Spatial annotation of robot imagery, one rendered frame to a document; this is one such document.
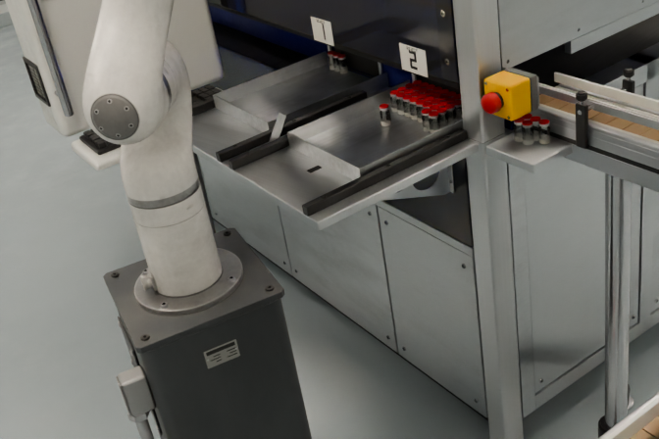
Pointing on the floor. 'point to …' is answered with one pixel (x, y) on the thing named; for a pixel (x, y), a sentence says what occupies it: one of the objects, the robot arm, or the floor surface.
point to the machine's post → (487, 183)
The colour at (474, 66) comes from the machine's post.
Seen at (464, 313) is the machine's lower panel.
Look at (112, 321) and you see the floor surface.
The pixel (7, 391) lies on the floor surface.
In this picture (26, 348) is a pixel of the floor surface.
